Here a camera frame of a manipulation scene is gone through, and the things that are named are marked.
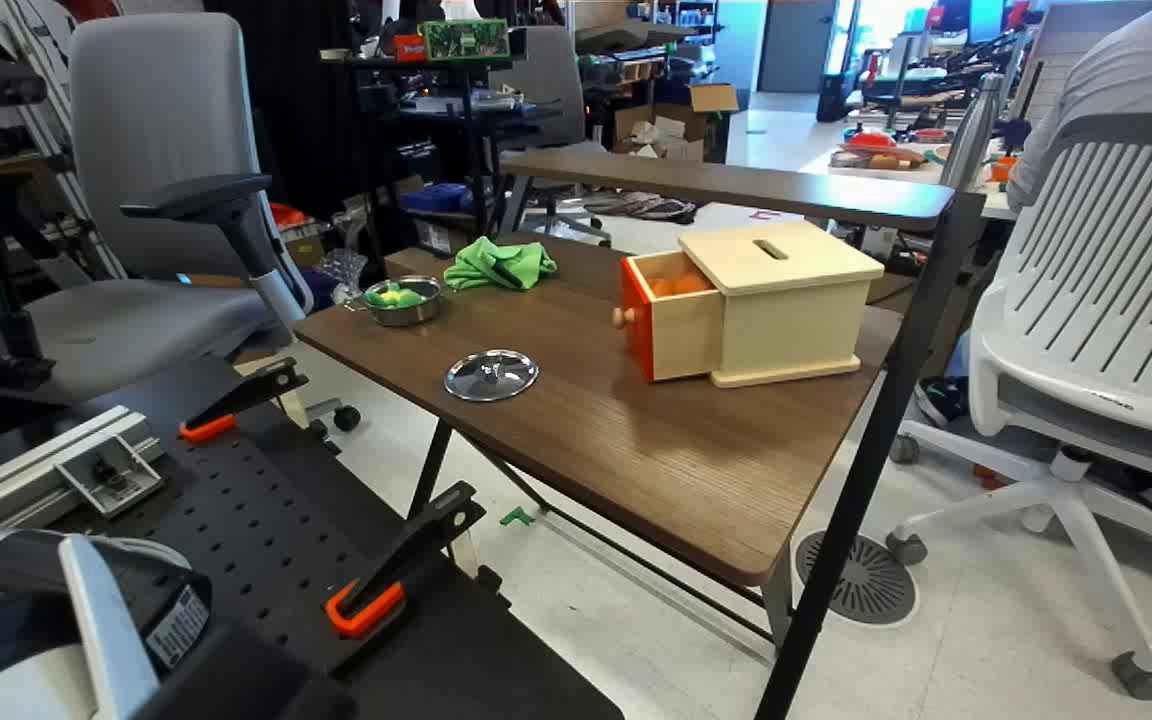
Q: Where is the silver pot lid with knob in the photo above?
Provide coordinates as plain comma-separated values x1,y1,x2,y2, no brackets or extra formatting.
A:
440,344,544,409

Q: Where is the small silver pot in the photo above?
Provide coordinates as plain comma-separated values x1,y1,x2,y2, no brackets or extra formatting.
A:
355,273,453,333

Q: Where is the red-orange wooden drawer with knob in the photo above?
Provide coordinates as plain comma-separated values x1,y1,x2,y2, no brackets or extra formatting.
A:
606,249,729,388

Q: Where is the crumpled green cloth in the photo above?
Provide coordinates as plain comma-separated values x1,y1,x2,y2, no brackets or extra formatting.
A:
440,234,564,295

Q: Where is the green toy vegetable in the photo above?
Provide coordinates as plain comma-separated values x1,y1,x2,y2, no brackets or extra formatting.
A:
373,282,429,317

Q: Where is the light wooden slotted box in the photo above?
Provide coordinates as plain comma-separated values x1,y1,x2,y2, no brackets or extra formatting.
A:
677,222,889,392

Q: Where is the dark long bench table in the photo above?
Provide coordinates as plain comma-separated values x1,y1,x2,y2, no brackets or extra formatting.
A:
494,142,961,234

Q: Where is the black cluttered storage shelf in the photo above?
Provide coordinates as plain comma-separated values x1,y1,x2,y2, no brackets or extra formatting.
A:
316,14,539,255

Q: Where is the brown cardboard box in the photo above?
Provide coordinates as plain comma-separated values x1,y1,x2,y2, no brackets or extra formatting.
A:
686,81,743,119

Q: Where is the black perforated mounting board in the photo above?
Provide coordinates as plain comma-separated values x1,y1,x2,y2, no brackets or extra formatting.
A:
61,375,624,720

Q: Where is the round floor grate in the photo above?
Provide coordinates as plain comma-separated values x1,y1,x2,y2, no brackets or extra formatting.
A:
790,530,919,628

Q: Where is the grey office chair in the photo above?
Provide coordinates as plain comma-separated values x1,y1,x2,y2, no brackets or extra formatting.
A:
0,10,366,436

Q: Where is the white slatted office chair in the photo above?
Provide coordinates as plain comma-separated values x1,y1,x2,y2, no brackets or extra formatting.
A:
882,114,1152,704

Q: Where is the grey garment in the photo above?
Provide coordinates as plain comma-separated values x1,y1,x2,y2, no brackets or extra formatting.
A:
1004,0,1152,212

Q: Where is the black clamp with orange handle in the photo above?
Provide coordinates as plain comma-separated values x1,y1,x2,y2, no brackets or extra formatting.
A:
174,358,313,449
318,480,487,643

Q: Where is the aluminium extrusion rail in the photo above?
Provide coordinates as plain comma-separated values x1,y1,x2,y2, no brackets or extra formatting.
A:
0,404,152,530

